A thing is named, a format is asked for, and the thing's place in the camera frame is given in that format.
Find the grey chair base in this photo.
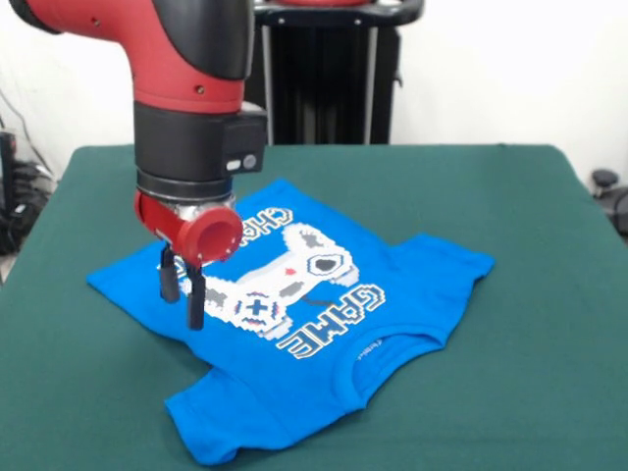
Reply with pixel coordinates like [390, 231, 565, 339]
[590, 168, 628, 241]

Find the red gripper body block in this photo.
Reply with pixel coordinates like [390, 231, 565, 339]
[133, 189, 242, 269]

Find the black cable bundle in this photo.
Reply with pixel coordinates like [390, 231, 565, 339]
[0, 161, 56, 256]

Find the blue printed shirt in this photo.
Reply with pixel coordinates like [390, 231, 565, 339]
[86, 178, 497, 466]

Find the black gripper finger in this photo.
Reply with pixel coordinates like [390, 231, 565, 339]
[159, 242, 181, 301]
[185, 264, 206, 331]

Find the black upright stand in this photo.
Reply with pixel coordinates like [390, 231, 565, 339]
[0, 131, 19, 220]

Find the dark green table cloth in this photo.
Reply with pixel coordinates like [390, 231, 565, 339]
[0, 143, 628, 471]

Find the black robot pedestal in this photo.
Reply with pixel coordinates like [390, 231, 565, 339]
[244, 0, 426, 146]

